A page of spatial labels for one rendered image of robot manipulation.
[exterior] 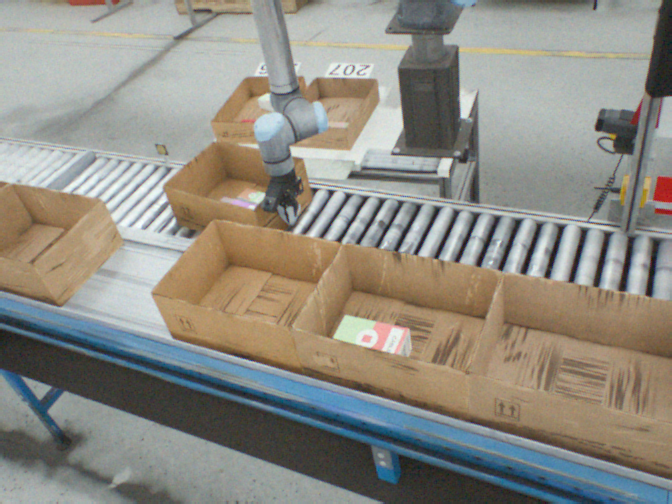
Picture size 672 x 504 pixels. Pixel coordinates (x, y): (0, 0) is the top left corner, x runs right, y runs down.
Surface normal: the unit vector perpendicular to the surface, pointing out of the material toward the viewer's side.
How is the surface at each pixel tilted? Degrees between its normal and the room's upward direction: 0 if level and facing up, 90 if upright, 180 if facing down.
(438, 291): 89
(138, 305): 0
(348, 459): 0
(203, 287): 89
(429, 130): 90
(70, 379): 0
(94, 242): 91
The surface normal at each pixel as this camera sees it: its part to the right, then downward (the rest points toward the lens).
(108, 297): -0.15, -0.74
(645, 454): -0.40, 0.66
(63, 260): 0.89, 0.18
